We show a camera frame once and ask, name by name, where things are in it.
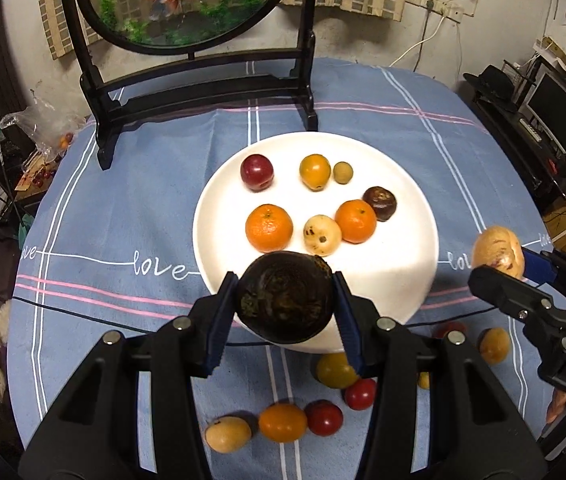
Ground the black hat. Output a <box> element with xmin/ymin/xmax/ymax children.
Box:
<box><xmin>464</xmin><ymin>65</ymin><xmax>520</xmax><ymax>102</ymax></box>

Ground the dark purple plum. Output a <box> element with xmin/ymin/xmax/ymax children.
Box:
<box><xmin>362</xmin><ymin>186</ymin><xmax>398</xmax><ymax>222</ymax></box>

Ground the spotted yellow mango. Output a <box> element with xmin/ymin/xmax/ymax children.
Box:
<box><xmin>205</xmin><ymin>416</ymin><xmax>253</xmax><ymax>454</ymax></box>

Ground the mandarin orange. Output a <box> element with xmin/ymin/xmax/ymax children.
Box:
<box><xmin>245</xmin><ymin>203</ymin><xmax>294</xmax><ymax>254</ymax></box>
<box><xmin>334</xmin><ymin>199</ymin><xmax>378</xmax><ymax>245</ymax></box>

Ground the white wall socket strip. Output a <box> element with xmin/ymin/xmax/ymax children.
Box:
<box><xmin>408</xmin><ymin>0</ymin><xmax>465</xmax><ymax>24</ymax></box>

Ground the dark red plum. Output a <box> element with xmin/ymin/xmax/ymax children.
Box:
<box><xmin>433</xmin><ymin>322</ymin><xmax>468</xmax><ymax>341</ymax></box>

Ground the computer monitor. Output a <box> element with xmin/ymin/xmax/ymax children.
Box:
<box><xmin>520</xmin><ymin>72</ymin><xmax>566</xmax><ymax>157</ymax></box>

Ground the spotted tan pear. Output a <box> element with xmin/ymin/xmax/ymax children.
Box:
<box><xmin>471</xmin><ymin>226</ymin><xmax>526</xmax><ymax>281</ymax></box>

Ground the small red plum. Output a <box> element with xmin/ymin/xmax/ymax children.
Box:
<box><xmin>344</xmin><ymin>378</ymin><xmax>378</xmax><ymax>411</ymax></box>
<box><xmin>304</xmin><ymin>400</ymin><xmax>344</xmax><ymax>437</ymax></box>

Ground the yellow-green tomato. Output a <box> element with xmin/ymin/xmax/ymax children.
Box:
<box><xmin>316</xmin><ymin>353</ymin><xmax>361</xmax><ymax>390</ymax></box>

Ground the yellow-orange tomato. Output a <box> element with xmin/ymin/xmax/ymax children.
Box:
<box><xmin>299</xmin><ymin>154</ymin><xmax>332</xmax><ymax>192</ymax></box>

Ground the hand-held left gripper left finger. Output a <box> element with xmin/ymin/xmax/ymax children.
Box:
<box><xmin>18</xmin><ymin>271</ymin><xmax>240</xmax><ymax>480</ymax></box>

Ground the clear plastic bag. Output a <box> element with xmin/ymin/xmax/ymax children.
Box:
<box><xmin>0</xmin><ymin>92</ymin><xmax>87</xmax><ymax>162</ymax></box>

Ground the spotted pale pear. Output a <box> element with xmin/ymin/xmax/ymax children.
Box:
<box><xmin>303</xmin><ymin>214</ymin><xmax>342</xmax><ymax>256</ymax></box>

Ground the large red plum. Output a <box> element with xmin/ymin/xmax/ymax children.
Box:
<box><xmin>240</xmin><ymin>154</ymin><xmax>275</xmax><ymax>192</ymax></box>

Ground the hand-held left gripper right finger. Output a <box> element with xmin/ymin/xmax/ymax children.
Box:
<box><xmin>332</xmin><ymin>270</ymin><xmax>548</xmax><ymax>480</ymax></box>

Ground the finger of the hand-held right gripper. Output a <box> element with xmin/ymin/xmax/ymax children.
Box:
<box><xmin>468</xmin><ymin>265</ymin><xmax>564</xmax><ymax>327</ymax></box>
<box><xmin>521</xmin><ymin>248</ymin><xmax>566</xmax><ymax>312</ymax></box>

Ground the blue plaid tablecloth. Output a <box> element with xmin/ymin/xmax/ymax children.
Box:
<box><xmin>7</xmin><ymin>57</ymin><xmax>564</xmax><ymax>480</ymax></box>

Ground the white remote control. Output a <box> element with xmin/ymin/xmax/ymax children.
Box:
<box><xmin>520</xmin><ymin>117</ymin><xmax>544</xmax><ymax>144</ymax></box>

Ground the black low desk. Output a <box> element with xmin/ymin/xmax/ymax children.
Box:
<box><xmin>468</xmin><ymin>91</ymin><xmax>566</xmax><ymax>212</ymax></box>

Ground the white power cable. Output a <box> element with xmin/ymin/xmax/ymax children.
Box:
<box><xmin>388</xmin><ymin>0</ymin><xmax>484</xmax><ymax>68</ymax></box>

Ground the large yellow-orange apricot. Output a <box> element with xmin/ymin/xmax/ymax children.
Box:
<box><xmin>478</xmin><ymin>327</ymin><xmax>511</xmax><ymax>365</ymax></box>

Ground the dark brown passion fruit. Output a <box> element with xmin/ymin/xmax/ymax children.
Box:
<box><xmin>235</xmin><ymin>251</ymin><xmax>335</xmax><ymax>346</ymax></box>

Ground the small orange tangerine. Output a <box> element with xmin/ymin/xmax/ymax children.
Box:
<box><xmin>258</xmin><ymin>403</ymin><xmax>309</xmax><ymax>443</ymax></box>

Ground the white round plate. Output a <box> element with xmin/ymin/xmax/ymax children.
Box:
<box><xmin>193</xmin><ymin>131</ymin><xmax>440</xmax><ymax>353</ymax></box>

